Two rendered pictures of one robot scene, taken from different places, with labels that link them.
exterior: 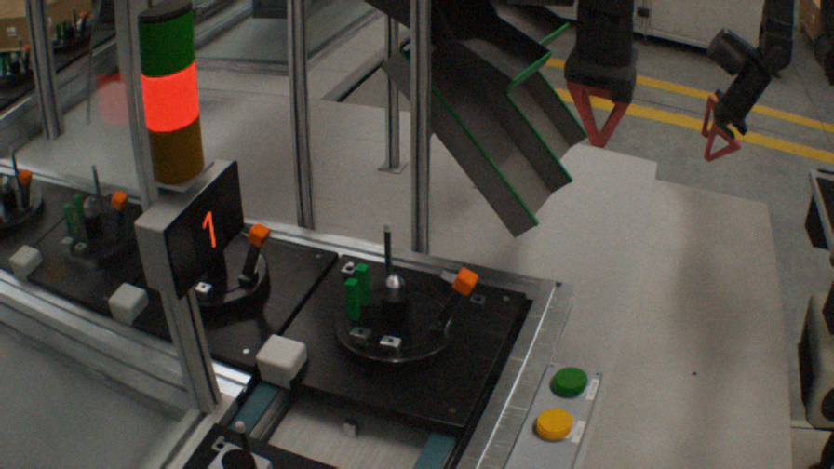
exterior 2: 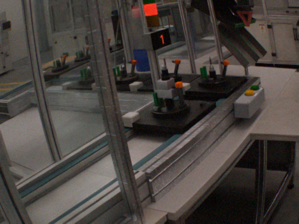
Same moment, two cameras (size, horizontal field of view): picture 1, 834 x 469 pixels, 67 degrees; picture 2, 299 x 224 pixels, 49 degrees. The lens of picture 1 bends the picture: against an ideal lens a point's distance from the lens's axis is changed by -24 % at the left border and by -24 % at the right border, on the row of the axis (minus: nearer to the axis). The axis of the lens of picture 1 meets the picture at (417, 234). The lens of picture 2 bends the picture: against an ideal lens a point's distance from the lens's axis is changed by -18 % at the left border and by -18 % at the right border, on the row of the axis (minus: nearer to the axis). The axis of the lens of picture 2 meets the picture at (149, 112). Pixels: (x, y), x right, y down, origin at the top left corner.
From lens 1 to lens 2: 89 cm
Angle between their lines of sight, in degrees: 23
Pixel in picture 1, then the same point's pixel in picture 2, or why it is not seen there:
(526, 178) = (248, 57)
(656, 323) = (287, 94)
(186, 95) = (154, 8)
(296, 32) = (183, 18)
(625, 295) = (279, 90)
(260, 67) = (181, 57)
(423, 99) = (216, 32)
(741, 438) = not seen: outside the picture
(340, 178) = not seen: hidden behind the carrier
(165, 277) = (150, 45)
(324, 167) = not seen: hidden behind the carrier
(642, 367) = (282, 100)
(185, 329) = (155, 68)
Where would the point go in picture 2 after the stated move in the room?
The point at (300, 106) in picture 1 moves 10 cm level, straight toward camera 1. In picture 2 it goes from (187, 38) to (187, 42)
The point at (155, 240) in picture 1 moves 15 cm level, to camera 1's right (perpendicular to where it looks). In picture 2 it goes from (148, 36) to (187, 32)
